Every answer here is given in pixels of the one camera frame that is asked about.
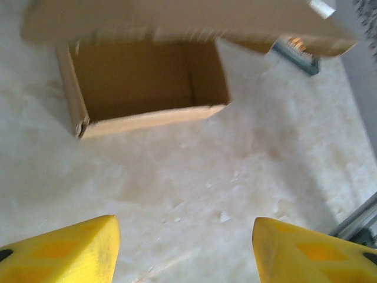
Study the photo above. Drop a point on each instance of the aluminium side rail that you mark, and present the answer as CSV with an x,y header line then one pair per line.
x,y
357,219

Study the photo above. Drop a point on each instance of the black board with orange connectors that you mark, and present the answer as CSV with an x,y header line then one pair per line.
x,y
303,63

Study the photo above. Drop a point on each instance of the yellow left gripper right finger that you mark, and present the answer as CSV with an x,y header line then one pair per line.
x,y
315,259

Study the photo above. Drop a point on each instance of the brown cardboard box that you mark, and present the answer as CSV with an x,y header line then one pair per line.
x,y
147,117

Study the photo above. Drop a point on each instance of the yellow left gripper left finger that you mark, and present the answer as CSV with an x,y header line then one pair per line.
x,y
59,256

